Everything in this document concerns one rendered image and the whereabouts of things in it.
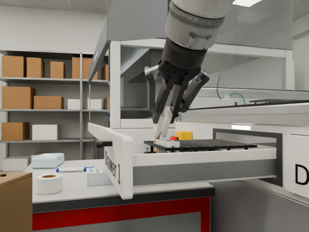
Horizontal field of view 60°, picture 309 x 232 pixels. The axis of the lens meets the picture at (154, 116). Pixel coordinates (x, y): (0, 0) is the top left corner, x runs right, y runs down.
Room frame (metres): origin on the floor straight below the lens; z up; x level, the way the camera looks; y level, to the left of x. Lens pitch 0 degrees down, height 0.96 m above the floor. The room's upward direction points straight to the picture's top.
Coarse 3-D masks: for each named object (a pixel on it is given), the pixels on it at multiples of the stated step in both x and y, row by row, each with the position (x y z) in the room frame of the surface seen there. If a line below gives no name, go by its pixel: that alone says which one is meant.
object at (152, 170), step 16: (144, 144) 0.74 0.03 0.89; (144, 160) 0.50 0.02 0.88; (160, 160) 0.51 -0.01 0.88; (176, 160) 0.51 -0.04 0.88; (192, 160) 0.52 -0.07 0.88; (208, 160) 0.53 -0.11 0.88; (224, 160) 0.55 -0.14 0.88; (240, 160) 0.56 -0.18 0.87; (256, 160) 0.56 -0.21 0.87; (272, 160) 0.58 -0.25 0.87; (144, 176) 0.49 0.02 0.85; (160, 176) 0.50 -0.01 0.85; (176, 176) 0.51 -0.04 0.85; (192, 176) 0.52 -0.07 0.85; (208, 176) 0.53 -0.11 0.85; (224, 176) 0.54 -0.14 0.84; (240, 176) 0.55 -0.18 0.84; (256, 176) 0.57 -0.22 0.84; (272, 176) 0.58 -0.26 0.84
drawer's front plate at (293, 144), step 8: (288, 136) 0.52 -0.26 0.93; (296, 136) 0.51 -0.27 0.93; (304, 136) 0.49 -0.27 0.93; (288, 144) 0.52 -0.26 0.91; (296, 144) 0.51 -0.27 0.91; (304, 144) 0.49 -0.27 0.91; (288, 152) 0.52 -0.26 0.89; (296, 152) 0.51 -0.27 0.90; (304, 152) 0.49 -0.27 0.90; (288, 160) 0.52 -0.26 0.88; (296, 160) 0.51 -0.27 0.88; (304, 160) 0.49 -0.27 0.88; (288, 168) 0.52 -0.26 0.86; (288, 176) 0.52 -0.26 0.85; (304, 176) 0.49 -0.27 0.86; (288, 184) 0.52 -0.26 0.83; (296, 184) 0.51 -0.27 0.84; (296, 192) 0.51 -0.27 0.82; (304, 192) 0.49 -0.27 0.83
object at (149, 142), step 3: (144, 141) 0.71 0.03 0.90; (147, 141) 0.70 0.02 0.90; (150, 141) 0.70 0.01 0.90; (147, 144) 0.68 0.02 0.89; (150, 144) 0.65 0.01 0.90; (153, 144) 0.63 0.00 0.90; (156, 147) 0.61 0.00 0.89; (159, 147) 0.59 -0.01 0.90; (162, 147) 0.57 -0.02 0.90; (165, 147) 0.56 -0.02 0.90; (165, 150) 0.55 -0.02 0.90; (168, 150) 0.55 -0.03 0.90; (171, 150) 0.55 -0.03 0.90
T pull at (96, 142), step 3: (96, 141) 0.58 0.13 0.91; (99, 141) 0.57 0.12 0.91; (102, 141) 0.59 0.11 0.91; (105, 141) 0.59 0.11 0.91; (108, 141) 0.59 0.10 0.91; (111, 141) 0.59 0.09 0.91; (96, 144) 0.57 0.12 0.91; (99, 144) 0.56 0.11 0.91; (102, 144) 0.56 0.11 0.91; (105, 144) 0.59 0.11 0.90; (108, 144) 0.59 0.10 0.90; (111, 144) 0.59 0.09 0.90; (99, 147) 0.56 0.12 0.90
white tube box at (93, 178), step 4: (88, 168) 0.87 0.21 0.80; (92, 168) 0.88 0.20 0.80; (100, 168) 0.88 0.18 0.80; (88, 172) 0.82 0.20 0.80; (92, 172) 0.82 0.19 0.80; (100, 172) 0.82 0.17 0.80; (104, 172) 0.81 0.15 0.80; (88, 176) 0.79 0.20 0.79; (92, 176) 0.80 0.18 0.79; (96, 176) 0.80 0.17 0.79; (100, 176) 0.80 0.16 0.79; (104, 176) 0.81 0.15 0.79; (108, 176) 0.81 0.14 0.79; (88, 180) 0.79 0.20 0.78; (92, 180) 0.80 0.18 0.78; (96, 180) 0.80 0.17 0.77; (100, 180) 0.80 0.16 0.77; (104, 180) 0.81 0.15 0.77; (108, 180) 0.81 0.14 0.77; (88, 184) 0.79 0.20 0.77; (92, 184) 0.80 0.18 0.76; (96, 184) 0.80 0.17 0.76; (100, 184) 0.80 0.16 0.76; (104, 184) 0.81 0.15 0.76; (108, 184) 0.81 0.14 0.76; (112, 184) 0.81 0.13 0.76
